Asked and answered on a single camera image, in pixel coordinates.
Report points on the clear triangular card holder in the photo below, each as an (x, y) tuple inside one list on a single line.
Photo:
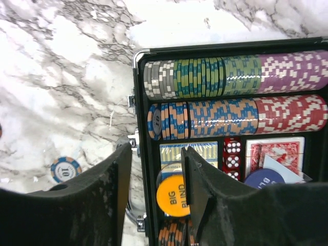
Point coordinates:
[(288, 175)]

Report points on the clear round dealer button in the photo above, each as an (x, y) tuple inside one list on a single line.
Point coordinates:
[(167, 171)]

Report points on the blue 10 poker chip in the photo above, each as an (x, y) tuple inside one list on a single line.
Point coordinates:
[(154, 122), (65, 168)]

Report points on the red die in case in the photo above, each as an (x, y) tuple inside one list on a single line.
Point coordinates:
[(233, 174), (232, 145), (231, 162)]

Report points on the blue playing card deck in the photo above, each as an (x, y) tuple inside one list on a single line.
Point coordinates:
[(171, 153)]

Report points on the black poker chip case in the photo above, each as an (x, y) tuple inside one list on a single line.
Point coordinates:
[(254, 90)]

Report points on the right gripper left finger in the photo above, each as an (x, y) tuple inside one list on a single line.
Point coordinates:
[(88, 209)]

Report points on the yellow big blind button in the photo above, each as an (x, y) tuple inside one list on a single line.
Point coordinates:
[(171, 197)]

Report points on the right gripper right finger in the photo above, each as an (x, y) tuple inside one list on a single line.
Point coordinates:
[(227, 212)]

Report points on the blue small blind button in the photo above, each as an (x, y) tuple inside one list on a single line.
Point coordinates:
[(262, 178)]

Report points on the red playing card deck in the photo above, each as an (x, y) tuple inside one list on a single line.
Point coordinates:
[(288, 151)]

